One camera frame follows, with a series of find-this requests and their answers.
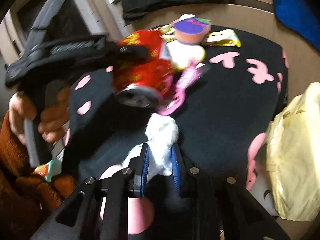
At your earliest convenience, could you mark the white tissue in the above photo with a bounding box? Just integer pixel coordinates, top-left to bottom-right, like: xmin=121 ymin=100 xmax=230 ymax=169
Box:
xmin=121 ymin=112 xmax=180 ymax=183

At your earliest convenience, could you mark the blue hanging towel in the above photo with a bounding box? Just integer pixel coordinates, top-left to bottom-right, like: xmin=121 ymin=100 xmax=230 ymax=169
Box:
xmin=273 ymin=0 xmax=319 ymax=50

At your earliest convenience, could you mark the yellow white candy wrapper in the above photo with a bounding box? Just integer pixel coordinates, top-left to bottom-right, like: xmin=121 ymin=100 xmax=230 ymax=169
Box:
xmin=201 ymin=29 xmax=241 ymax=48

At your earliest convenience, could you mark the white yellow snack bag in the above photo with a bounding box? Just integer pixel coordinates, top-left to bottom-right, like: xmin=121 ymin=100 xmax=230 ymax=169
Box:
xmin=159 ymin=40 xmax=206 ymax=72

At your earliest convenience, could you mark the left hand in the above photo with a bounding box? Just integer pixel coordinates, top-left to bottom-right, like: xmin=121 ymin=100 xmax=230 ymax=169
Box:
xmin=7 ymin=86 xmax=72 ymax=145

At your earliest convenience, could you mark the orange knit left sleeve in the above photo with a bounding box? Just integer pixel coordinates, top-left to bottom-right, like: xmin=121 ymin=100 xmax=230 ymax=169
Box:
xmin=0 ymin=115 xmax=75 ymax=239

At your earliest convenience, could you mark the yellow trash bag bin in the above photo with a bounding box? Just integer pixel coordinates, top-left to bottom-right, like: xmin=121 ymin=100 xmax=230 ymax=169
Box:
xmin=266 ymin=82 xmax=320 ymax=222

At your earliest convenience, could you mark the red drink can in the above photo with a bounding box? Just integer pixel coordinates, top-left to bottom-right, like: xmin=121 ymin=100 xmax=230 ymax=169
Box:
xmin=112 ymin=29 xmax=174 ymax=108

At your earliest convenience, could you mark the pink purple dessert cup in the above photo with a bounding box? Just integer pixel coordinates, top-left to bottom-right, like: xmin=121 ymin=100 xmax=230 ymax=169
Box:
xmin=173 ymin=17 xmax=211 ymax=45

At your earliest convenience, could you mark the black pink patterned tablecloth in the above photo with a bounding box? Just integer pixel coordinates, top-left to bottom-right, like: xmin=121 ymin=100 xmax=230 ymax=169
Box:
xmin=61 ymin=24 xmax=290 ymax=240

